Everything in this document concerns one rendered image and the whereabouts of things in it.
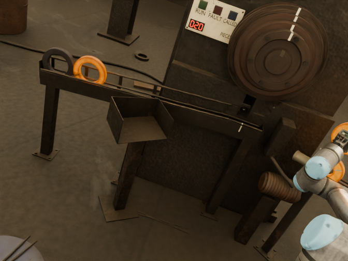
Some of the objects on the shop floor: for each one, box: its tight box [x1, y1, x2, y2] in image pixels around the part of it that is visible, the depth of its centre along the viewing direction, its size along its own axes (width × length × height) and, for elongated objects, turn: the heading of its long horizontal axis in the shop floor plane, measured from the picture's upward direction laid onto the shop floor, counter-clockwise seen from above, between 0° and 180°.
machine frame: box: [135, 0, 348, 223], centre depth 204 cm, size 73×108×176 cm
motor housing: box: [235, 171, 302, 244], centre depth 189 cm, size 13×22×54 cm, turn 56°
